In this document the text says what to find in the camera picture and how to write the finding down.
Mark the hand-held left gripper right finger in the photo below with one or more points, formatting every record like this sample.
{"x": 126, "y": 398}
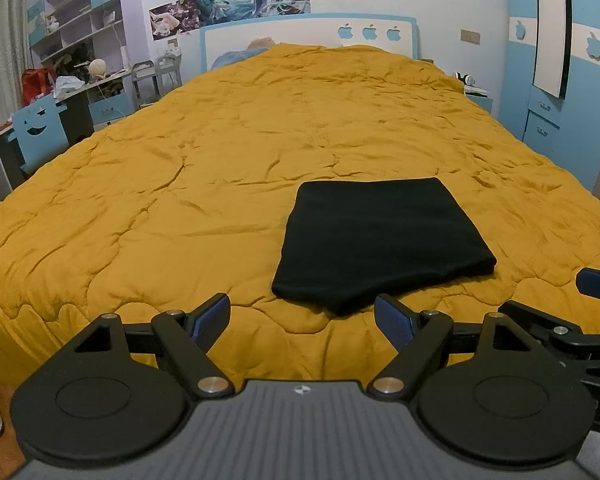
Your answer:
{"x": 395, "y": 317}

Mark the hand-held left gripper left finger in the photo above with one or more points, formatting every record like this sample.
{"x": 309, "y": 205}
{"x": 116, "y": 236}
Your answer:
{"x": 212, "y": 317}

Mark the black pants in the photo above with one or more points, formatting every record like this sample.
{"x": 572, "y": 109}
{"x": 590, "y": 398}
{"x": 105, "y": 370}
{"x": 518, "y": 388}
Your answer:
{"x": 380, "y": 240}

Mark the yellow quilted blanket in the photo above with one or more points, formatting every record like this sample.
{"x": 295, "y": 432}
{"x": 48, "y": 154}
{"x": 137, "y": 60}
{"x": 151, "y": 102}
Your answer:
{"x": 230, "y": 160}

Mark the blue and white wardrobe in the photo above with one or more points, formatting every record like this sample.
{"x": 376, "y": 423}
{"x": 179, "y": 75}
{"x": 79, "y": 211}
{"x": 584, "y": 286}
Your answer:
{"x": 590, "y": 125}

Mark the white nightstand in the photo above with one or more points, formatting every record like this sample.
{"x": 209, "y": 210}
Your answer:
{"x": 480, "y": 102}

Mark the black and white headphones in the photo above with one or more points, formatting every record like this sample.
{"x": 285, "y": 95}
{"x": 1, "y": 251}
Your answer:
{"x": 465, "y": 79}

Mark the grey chair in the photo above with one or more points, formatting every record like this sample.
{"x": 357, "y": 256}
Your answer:
{"x": 157, "y": 75}

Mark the white desk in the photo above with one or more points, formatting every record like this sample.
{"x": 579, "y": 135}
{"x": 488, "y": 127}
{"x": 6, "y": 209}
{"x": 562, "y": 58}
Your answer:
{"x": 75, "y": 110}

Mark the blue chair with face cutout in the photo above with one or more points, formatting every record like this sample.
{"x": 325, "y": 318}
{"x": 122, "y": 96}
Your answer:
{"x": 40, "y": 132}

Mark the blue pillow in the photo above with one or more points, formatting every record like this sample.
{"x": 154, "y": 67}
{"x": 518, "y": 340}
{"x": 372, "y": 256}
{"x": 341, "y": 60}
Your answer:
{"x": 235, "y": 55}

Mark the white wardrobe door panel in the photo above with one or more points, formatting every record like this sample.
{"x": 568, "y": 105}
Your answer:
{"x": 552, "y": 25}

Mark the white plastic bag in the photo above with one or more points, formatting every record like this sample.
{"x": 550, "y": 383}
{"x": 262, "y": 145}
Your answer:
{"x": 69, "y": 86}

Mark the round white ornament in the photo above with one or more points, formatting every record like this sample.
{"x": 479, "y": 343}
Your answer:
{"x": 97, "y": 69}

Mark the red bag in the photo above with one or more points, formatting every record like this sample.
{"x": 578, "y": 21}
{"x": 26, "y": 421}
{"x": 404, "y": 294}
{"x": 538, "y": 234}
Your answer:
{"x": 35, "y": 85}

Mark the white and blue headboard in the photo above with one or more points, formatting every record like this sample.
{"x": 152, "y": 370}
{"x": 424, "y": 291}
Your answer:
{"x": 310, "y": 30}

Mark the white and blue bookshelf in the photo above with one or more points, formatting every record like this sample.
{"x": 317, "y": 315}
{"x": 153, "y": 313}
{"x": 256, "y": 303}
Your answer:
{"x": 80, "y": 15}

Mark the wall light switch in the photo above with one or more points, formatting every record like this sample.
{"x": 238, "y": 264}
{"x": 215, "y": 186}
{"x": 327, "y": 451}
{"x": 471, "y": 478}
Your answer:
{"x": 470, "y": 36}

